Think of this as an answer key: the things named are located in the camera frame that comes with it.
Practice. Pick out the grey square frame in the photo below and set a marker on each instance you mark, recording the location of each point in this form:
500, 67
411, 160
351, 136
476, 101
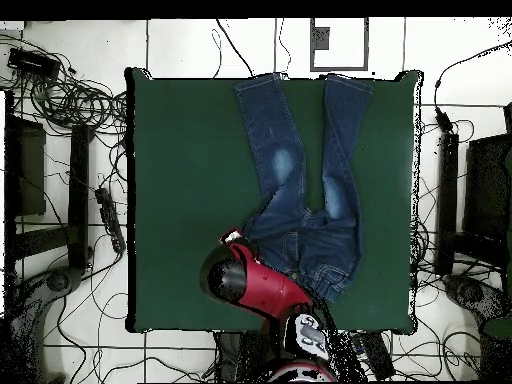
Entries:
340, 68

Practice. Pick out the black flat device box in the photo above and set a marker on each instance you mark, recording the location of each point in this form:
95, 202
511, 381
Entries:
32, 63

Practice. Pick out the dark green table cloth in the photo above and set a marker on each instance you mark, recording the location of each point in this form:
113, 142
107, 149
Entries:
180, 180

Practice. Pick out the black rectangular box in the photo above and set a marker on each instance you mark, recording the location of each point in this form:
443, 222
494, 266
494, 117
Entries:
380, 356

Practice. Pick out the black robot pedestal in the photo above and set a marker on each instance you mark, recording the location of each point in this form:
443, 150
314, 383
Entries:
236, 356

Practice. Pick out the black metal frame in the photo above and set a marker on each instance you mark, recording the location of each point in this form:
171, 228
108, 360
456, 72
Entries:
447, 200
78, 180

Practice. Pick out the blue denim jeans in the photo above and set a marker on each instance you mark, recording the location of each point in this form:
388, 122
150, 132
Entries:
320, 248

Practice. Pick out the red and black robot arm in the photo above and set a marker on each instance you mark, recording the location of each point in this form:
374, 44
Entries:
272, 288

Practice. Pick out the black power strip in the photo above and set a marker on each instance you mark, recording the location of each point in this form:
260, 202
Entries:
110, 218

